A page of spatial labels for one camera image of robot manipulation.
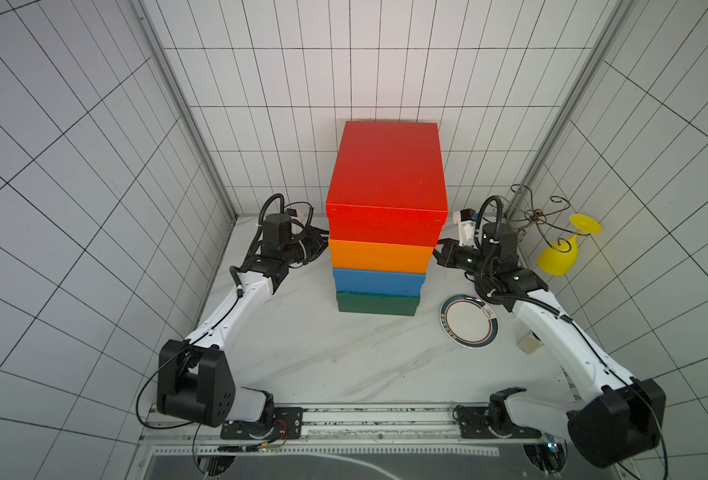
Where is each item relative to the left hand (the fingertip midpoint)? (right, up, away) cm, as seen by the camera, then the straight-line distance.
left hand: (333, 240), depth 80 cm
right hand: (+25, 0, -4) cm, 25 cm away
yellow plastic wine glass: (+62, -4, -1) cm, 62 cm away
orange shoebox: (+12, -4, -8) cm, 15 cm away
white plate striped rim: (+41, -25, +10) cm, 50 cm away
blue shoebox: (+12, -11, -4) cm, 17 cm away
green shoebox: (+13, -19, +6) cm, 24 cm away
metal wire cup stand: (+54, +6, -3) cm, 54 cm away
